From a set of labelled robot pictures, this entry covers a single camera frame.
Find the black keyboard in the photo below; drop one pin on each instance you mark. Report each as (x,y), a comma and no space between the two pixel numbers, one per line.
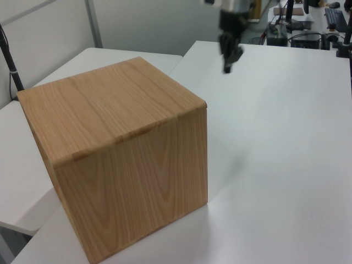
(336,19)

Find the black device with green light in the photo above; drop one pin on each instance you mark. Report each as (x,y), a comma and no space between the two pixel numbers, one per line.
(276,35)

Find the grey computer mouse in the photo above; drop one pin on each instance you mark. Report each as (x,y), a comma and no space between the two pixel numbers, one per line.
(334,4)

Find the black computer box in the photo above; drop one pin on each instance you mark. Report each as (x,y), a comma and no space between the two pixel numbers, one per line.
(306,40)

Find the brown board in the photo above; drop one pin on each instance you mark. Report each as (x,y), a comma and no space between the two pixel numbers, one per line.
(295,11)

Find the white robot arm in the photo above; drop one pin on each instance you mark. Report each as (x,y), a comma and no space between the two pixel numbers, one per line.
(228,4)

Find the black tripod pole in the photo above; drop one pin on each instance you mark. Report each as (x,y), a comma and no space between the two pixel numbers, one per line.
(11,66)

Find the light wooden cabinet box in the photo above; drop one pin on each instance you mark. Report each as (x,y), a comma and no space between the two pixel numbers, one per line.
(115,154)

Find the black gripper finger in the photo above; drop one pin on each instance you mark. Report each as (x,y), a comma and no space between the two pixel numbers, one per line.
(225,44)
(232,59)

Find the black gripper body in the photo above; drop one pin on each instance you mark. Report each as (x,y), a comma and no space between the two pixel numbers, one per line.
(232,22)

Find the thin black stand pole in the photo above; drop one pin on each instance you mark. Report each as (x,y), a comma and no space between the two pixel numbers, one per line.
(288,12)

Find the black clamp pole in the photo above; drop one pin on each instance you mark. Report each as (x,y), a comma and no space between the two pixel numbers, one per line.
(345,45)

